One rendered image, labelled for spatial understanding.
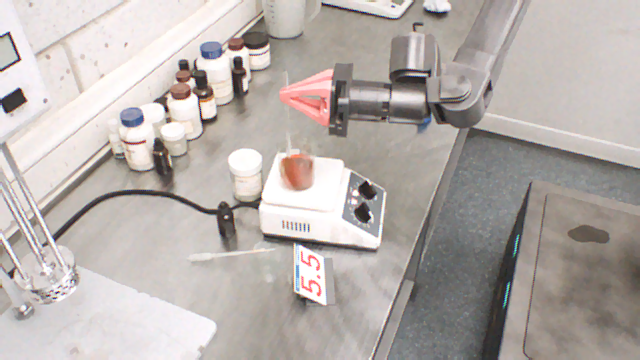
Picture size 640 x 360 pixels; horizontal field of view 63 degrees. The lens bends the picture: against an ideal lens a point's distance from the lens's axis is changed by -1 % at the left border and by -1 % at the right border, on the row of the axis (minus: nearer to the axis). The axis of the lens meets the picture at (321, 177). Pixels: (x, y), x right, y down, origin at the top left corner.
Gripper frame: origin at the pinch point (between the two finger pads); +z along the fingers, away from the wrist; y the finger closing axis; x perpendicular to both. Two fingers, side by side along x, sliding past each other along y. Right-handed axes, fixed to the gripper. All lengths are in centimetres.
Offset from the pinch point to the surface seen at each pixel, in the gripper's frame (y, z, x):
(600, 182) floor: -105, -109, 102
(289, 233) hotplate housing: 5.1, -0.6, 23.8
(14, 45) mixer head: 27.5, 16.8, -21.5
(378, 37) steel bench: -70, -13, 26
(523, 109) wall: -132, -79, 87
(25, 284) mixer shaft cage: 30.2, 26.1, 8.2
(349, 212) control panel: 2.9, -10.2, 19.9
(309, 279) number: 14.3, -5.1, 23.4
